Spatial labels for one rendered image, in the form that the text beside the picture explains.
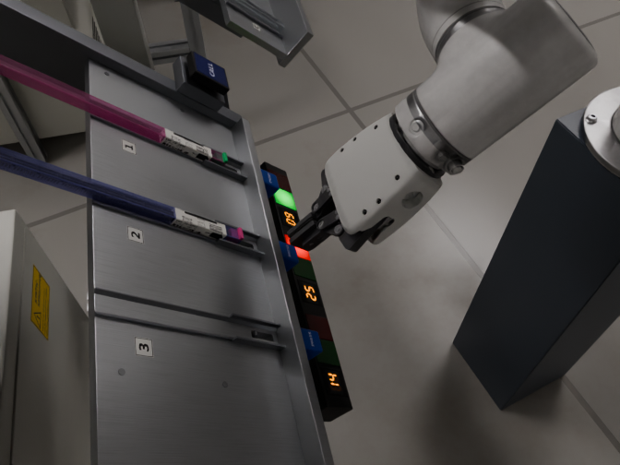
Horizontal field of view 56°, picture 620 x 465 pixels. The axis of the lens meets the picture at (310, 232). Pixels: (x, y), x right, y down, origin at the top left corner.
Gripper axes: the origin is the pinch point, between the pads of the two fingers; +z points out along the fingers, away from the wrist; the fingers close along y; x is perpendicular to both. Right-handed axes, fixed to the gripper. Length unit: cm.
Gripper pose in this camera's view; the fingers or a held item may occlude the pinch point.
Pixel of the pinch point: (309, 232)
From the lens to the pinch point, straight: 63.0
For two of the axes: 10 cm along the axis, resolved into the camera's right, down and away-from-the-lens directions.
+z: -6.8, 5.5, 4.9
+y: -2.3, -7.9, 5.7
